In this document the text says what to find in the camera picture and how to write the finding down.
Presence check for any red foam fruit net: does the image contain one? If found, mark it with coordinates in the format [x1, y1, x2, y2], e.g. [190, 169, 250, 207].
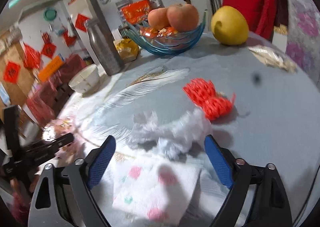
[183, 78, 236, 122]

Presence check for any pink floral plastic wrapper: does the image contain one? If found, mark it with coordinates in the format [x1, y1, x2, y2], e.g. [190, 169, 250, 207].
[42, 116, 85, 164]

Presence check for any red covered side table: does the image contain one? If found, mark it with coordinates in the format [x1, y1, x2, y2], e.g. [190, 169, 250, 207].
[26, 54, 87, 126]

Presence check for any orange cardboard box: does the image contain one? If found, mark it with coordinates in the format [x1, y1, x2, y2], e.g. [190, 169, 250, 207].
[37, 54, 65, 82]

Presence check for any white ceramic bowl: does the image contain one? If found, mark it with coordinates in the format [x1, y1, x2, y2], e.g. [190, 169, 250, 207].
[68, 64, 100, 94]

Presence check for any stainless steel thermos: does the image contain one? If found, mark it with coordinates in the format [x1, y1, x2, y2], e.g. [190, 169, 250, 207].
[84, 18, 124, 76]

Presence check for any blue glass fruit bowl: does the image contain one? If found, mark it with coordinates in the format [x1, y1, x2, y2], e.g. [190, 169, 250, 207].
[119, 10, 208, 56]

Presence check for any yellow pomelo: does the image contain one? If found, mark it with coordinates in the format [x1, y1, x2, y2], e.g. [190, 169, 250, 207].
[210, 6, 249, 46]

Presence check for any right red apple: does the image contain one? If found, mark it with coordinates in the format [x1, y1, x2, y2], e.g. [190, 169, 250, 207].
[167, 4, 199, 32]

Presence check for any red apple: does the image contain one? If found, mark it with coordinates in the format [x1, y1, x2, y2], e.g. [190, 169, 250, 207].
[167, 4, 199, 32]
[148, 7, 170, 30]

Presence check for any left red apple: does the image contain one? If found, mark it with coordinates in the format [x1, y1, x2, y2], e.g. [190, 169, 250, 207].
[148, 7, 170, 30]

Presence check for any red cushion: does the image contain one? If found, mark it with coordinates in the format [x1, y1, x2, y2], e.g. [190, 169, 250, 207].
[222, 0, 277, 39]

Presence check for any red gift box on shelf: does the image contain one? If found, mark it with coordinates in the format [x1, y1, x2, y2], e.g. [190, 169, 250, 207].
[121, 0, 152, 25]

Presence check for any white refrigerator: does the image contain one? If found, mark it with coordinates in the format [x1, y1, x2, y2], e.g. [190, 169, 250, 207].
[66, 0, 106, 65]

